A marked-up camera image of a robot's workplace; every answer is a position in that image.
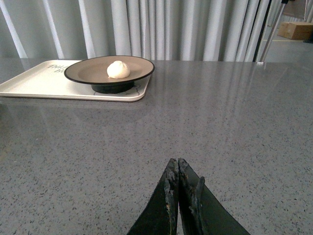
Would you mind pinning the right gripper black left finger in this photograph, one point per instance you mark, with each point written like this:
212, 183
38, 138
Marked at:
161, 213

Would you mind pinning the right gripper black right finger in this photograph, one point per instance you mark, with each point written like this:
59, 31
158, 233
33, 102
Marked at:
201, 213

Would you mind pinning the white steamed bun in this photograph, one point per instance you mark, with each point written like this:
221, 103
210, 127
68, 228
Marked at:
118, 70

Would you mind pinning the tan plate black rim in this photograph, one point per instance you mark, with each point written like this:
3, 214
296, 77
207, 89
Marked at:
94, 72

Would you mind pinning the cream bear tray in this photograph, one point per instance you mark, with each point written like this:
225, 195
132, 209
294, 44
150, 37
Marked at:
47, 80

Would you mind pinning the grey pleated curtain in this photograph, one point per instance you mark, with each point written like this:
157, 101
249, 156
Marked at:
208, 30

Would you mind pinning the cardboard box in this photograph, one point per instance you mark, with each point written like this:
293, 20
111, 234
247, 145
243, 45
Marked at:
295, 30

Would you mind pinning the metal tripod stand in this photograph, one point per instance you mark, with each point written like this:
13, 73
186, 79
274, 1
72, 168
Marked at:
272, 32

